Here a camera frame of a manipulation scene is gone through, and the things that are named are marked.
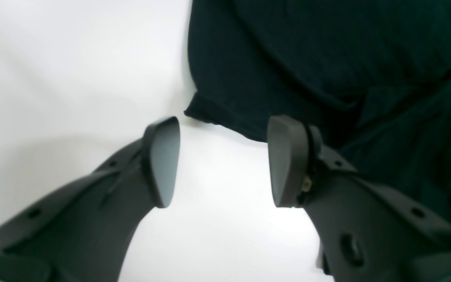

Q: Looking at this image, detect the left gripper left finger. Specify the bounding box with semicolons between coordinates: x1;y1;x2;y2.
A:
0;116;180;282

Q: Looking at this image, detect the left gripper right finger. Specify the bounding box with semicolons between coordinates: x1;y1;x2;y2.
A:
267;115;451;282

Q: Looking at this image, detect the black T-shirt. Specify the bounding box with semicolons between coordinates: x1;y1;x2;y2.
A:
184;0;451;222

